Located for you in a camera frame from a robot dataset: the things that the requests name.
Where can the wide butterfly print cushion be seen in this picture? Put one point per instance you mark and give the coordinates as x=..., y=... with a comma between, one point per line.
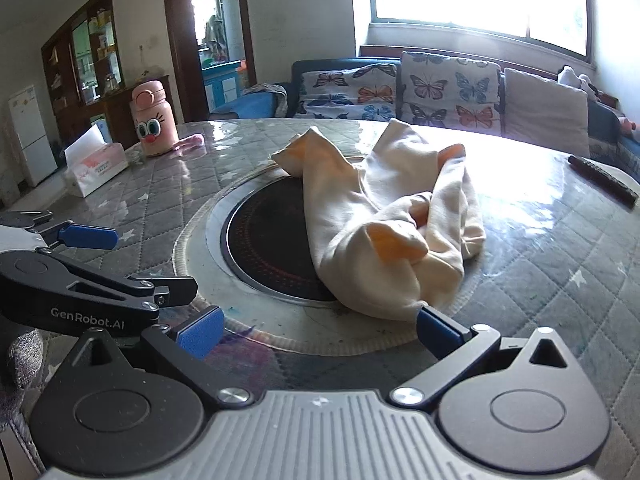
x=345, y=92

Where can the dark blue sofa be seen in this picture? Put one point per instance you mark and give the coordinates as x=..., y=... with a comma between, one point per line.
x=320, y=65

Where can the round black induction hob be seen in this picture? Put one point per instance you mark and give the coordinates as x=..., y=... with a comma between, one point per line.
x=270, y=245

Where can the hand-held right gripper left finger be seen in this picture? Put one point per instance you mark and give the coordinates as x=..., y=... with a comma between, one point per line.
x=202, y=332

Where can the plain beige cushion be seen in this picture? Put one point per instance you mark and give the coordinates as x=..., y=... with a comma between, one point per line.
x=545, y=110

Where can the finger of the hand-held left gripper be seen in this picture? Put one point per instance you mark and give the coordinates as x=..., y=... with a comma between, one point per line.
x=87, y=236
x=175, y=290

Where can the person's left forearm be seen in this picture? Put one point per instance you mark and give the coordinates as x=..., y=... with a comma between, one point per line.
x=25, y=360

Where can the dark wooden display cabinet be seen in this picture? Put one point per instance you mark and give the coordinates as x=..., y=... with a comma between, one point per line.
x=60, y=110

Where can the grey patterned cloth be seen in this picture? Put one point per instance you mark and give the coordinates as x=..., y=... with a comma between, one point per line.
x=267, y=95

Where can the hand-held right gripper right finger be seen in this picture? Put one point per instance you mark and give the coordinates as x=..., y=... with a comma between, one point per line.
x=440, y=327

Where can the black remote control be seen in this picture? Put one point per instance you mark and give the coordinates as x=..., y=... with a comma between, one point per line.
x=600, y=176

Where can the cream fleece top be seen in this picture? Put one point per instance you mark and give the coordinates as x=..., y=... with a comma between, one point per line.
x=350, y=210

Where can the blue kitchen cabinet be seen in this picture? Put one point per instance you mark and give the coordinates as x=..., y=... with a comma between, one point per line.
x=222, y=82

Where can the white fridge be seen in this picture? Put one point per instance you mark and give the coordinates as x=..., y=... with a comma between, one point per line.
x=30, y=135

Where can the pink cartoon face bottle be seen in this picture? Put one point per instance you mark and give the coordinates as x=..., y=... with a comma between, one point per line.
x=152, y=130

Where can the tall butterfly print cushion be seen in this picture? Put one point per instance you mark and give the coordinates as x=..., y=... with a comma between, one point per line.
x=450, y=90

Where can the white plush toy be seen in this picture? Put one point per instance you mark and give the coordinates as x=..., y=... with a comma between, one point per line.
x=570, y=77

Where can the round white hob mat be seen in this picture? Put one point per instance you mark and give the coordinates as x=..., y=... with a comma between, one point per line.
x=300, y=327

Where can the pink plush toy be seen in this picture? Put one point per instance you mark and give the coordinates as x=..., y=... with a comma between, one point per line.
x=627, y=124

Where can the white tissue box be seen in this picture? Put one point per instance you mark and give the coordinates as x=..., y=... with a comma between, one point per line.
x=97, y=167

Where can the dark wooden door frame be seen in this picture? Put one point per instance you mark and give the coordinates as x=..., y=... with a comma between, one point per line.
x=175, y=35

